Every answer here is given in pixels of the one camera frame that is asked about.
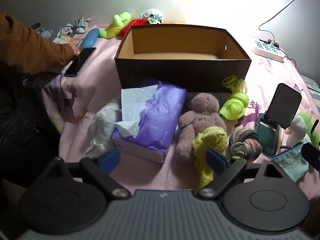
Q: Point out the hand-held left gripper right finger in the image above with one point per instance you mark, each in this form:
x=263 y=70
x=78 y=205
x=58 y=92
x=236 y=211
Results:
x=216 y=161

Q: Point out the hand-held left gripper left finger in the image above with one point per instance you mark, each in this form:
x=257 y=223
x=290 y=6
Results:
x=108 y=160

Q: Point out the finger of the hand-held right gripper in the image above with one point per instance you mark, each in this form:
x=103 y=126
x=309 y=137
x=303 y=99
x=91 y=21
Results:
x=311 y=155

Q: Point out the green plush with black antennae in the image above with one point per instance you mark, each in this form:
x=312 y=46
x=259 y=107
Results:
x=315 y=136

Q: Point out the yellow chenille plush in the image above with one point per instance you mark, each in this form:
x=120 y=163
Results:
x=207 y=137

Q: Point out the white knotted cloth ball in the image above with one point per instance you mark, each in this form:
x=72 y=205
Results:
x=297 y=127

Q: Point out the grey knotted sock ball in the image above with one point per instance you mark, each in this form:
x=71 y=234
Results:
x=243 y=142

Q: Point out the pink plush bear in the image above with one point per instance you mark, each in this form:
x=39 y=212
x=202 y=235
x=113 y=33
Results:
x=200 y=120

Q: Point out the neon yellow knotted plush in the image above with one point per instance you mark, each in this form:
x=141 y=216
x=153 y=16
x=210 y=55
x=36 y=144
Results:
x=232 y=107

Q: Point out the brown cardboard box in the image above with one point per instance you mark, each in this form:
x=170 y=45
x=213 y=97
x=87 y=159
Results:
x=175 y=72

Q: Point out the another person's forearm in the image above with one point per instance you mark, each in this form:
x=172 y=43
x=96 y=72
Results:
x=30 y=47

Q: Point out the teal zip pouch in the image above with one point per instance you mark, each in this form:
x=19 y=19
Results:
x=290 y=165

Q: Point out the white fluffy plush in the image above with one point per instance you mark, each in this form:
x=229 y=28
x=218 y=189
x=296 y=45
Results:
x=102 y=125

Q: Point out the green phone stand black plate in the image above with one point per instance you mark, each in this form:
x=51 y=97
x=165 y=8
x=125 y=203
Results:
x=285 y=105

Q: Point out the purple tissue pack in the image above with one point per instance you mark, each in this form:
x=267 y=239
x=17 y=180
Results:
x=160 y=120

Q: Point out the striped blanket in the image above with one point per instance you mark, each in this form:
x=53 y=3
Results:
x=311 y=85

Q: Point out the pink printed bedsheet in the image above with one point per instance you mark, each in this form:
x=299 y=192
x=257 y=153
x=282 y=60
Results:
x=270 y=75

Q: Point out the black quilted jacket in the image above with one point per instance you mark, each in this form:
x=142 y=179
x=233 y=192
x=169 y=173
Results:
x=20 y=130

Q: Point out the black smartphone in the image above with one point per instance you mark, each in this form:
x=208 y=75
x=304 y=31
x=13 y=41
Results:
x=80 y=61

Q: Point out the white power strip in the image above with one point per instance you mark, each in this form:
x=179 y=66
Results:
x=265 y=48

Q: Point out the black charger plug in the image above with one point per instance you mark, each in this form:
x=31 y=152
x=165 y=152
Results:
x=271 y=42

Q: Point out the blue glasses case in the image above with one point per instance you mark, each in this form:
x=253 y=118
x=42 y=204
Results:
x=88 y=38

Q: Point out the neon green plush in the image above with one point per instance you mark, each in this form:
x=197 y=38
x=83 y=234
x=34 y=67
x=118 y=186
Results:
x=115 y=25

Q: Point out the white sock bundle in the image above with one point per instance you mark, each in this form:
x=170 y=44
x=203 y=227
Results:
x=66 y=30
x=81 y=25

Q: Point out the red plush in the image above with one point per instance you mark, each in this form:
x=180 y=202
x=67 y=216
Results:
x=133 y=22

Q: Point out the white panda plush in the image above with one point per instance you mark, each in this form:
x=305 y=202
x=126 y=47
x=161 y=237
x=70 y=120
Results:
x=153 y=15

